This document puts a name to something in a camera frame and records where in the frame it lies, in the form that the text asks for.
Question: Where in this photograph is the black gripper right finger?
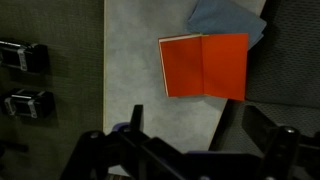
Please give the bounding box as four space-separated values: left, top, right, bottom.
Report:
242 106 320 180

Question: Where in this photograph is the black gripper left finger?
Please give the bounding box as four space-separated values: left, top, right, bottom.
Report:
59 104 174 180

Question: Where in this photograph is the orange hardcover book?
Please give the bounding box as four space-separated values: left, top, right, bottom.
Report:
158 34 249 101

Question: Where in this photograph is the grey top coffee table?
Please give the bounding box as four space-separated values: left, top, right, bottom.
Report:
102 0 268 177

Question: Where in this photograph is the blue-grey folded cloth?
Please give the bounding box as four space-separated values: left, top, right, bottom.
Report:
186 0 267 49

